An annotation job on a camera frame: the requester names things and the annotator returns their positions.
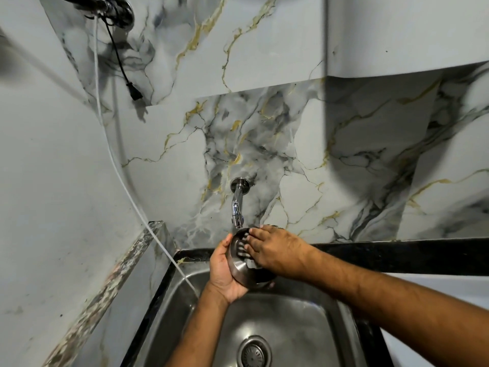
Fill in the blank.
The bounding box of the person's right hand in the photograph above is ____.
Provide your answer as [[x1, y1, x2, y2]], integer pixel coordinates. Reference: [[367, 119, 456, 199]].
[[244, 225, 315, 280]]

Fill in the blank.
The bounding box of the person's left hand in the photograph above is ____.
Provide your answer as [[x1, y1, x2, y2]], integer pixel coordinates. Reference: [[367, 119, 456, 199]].
[[209, 233, 249, 305]]

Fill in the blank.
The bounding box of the round steel bowl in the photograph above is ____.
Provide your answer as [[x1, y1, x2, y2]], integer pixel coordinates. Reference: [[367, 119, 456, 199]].
[[225, 225, 279, 290]]

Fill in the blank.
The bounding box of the person's right forearm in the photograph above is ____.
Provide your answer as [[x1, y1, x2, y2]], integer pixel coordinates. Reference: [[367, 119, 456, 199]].
[[298, 244, 489, 367]]

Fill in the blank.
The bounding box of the person's left forearm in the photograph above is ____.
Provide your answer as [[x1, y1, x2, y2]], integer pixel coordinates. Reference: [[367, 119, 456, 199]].
[[164, 282, 231, 367]]

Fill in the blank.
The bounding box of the stainless steel sink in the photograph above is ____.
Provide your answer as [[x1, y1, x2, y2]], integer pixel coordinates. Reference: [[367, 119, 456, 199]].
[[132, 260, 369, 367]]

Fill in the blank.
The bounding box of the steel sink drain strainer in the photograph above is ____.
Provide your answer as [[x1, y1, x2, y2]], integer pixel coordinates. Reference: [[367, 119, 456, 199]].
[[236, 335, 273, 367]]

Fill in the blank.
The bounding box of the chrome wall tap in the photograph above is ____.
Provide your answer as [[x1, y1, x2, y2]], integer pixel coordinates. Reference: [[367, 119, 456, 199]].
[[230, 177, 251, 230]]

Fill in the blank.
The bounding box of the white hose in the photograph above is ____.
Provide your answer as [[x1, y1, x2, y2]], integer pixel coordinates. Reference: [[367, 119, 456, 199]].
[[93, 17, 200, 298]]

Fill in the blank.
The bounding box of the black power cable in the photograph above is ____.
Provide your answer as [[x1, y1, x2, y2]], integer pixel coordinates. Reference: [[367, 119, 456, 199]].
[[99, 13, 144, 101]]

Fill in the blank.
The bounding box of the chrome wall fixture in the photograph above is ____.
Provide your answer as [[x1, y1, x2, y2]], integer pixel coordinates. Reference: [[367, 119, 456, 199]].
[[59, 0, 135, 30]]

